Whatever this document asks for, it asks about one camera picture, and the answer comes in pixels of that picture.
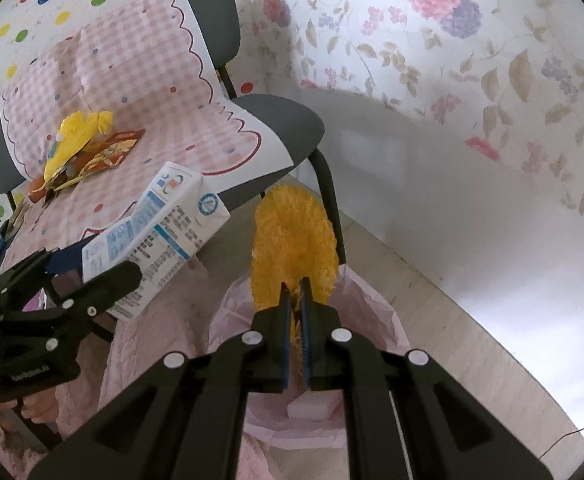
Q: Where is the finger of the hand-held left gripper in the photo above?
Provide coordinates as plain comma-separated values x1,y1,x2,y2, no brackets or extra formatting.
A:
2,261,143,353
0,241,87,313

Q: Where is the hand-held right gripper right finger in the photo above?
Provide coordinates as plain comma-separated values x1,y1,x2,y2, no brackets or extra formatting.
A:
300,277,555,480

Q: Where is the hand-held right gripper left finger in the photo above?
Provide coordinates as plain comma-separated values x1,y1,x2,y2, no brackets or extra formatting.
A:
29,282,293,480

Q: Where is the pink trash bag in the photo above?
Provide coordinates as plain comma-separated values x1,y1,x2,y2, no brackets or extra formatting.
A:
207,264,413,480

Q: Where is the white and blue milk carton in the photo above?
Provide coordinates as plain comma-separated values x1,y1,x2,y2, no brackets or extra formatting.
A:
82,161,231,320

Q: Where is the yellow fluffy slipper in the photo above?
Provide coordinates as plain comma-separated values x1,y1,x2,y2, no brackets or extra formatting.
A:
251,185,341,313

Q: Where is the person's left hand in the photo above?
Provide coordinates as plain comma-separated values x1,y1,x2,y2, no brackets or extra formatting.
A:
0,391,58,432

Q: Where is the pink quilted blanket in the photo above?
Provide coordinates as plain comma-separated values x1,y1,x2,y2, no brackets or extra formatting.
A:
0,260,283,480

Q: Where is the red snack wrapper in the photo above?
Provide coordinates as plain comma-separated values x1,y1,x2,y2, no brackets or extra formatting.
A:
28,128,147,197

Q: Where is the yellow plush toy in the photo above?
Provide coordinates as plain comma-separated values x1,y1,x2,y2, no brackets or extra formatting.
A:
43,111,115,182

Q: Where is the pink checked cloth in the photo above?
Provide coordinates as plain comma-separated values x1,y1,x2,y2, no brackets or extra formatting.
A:
0,0,295,281

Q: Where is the grey chair with black frame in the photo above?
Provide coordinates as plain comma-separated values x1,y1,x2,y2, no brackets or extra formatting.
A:
0,0,347,267

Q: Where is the thin black cable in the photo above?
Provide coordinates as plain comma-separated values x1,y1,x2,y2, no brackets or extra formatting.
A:
536,419,584,457

